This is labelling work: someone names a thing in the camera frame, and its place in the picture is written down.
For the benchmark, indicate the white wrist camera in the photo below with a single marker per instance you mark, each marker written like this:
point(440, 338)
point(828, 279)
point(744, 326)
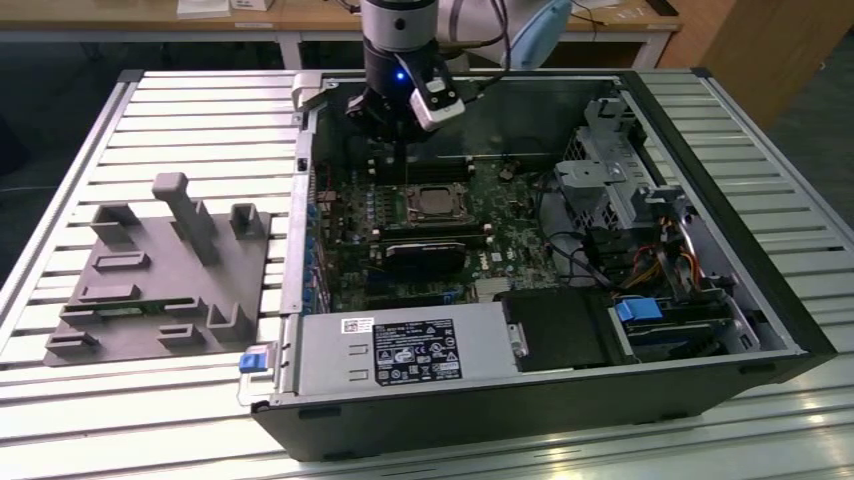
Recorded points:
point(436, 112)

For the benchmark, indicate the black power supply label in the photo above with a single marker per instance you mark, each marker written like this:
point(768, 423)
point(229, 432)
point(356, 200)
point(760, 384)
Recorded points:
point(416, 355)

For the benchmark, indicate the blue disk carrier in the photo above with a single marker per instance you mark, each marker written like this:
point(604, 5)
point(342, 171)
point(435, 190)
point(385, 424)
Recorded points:
point(636, 310)

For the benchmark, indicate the metal locking lever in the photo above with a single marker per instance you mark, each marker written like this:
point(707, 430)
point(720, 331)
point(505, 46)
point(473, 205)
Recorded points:
point(440, 216)
point(405, 167)

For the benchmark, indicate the grey parts rack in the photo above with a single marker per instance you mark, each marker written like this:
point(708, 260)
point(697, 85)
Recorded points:
point(166, 280)

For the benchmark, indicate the black graphics card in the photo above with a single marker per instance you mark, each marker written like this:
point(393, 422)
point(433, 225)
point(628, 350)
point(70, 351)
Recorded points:
point(427, 260)

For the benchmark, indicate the black RAM slot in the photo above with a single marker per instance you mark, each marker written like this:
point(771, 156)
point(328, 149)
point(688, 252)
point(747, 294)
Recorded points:
point(433, 171)
point(433, 228)
point(433, 233)
point(433, 158)

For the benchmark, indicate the coin cell battery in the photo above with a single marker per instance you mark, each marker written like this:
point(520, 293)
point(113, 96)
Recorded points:
point(507, 171)

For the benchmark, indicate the wooden cabinet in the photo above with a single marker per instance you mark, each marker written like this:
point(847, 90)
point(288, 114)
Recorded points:
point(767, 60)

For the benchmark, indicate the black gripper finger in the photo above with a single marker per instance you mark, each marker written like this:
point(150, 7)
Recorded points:
point(406, 120)
point(369, 112)

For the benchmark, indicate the metal drive cage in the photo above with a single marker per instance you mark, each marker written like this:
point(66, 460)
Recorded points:
point(600, 200)

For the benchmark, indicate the CPU socket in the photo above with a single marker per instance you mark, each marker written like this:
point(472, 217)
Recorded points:
point(405, 218)

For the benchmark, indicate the blue case latch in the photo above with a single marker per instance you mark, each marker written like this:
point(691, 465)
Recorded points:
point(248, 362)

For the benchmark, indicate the black PC case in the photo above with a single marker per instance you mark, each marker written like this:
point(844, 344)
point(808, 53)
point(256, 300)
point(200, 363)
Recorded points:
point(467, 425)

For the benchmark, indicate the green motherboard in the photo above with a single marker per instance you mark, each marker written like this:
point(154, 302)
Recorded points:
point(520, 250)

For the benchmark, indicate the white box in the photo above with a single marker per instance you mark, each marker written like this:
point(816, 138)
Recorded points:
point(252, 4)
point(200, 7)

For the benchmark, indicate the white barcode sticker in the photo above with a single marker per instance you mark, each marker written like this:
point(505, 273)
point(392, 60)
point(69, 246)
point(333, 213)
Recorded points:
point(356, 325)

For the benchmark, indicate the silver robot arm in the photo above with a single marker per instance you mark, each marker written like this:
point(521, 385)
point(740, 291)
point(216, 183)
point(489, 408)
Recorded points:
point(400, 25)

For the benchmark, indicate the wooden desk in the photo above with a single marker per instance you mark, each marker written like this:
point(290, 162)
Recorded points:
point(133, 22)

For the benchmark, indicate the grey power supply unit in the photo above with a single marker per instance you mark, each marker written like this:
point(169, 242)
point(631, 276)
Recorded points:
point(333, 360)

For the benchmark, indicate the silver heatsink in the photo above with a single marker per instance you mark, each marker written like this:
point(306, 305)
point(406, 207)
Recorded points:
point(493, 290)

